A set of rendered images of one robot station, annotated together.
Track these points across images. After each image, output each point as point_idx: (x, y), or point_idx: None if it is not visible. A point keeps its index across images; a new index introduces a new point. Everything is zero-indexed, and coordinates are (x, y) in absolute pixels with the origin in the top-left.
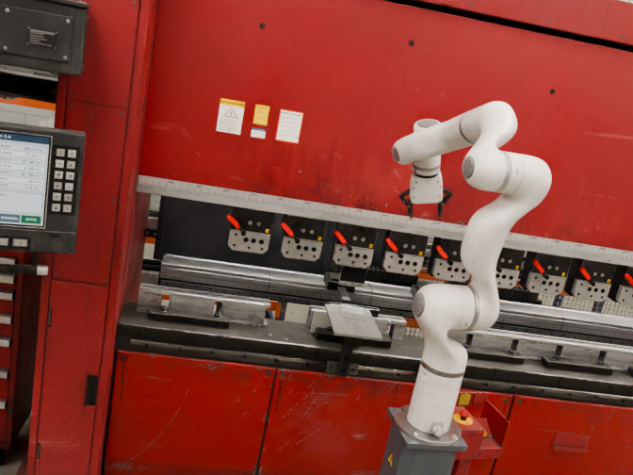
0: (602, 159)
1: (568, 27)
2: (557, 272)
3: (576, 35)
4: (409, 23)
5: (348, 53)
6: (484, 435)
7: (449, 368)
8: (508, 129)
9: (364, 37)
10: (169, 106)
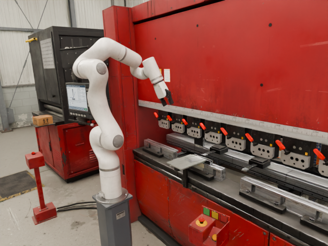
0: (320, 63)
1: None
2: (300, 152)
3: None
4: (195, 16)
5: (178, 39)
6: (214, 239)
7: (99, 165)
8: (90, 49)
9: (181, 30)
10: None
